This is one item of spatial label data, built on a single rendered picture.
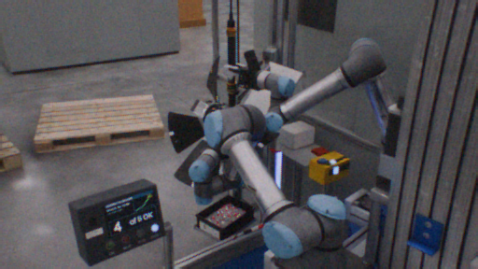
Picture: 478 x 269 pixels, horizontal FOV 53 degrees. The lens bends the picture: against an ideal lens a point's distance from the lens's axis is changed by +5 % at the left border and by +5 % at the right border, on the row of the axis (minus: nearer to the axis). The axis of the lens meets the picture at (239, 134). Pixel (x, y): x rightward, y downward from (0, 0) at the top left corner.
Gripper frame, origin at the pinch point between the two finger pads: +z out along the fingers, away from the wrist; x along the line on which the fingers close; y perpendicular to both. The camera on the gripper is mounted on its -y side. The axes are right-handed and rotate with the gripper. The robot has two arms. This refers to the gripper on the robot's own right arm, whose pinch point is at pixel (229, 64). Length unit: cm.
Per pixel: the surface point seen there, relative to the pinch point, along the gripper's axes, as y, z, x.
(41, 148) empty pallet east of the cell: 144, 273, 15
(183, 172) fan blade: 50, 8, -22
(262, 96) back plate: 26.0, 8.9, 33.4
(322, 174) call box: 44, -45, 14
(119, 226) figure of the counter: 31, -31, -78
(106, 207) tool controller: 24, -28, -80
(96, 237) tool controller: 32, -29, -85
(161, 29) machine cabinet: 106, 483, 313
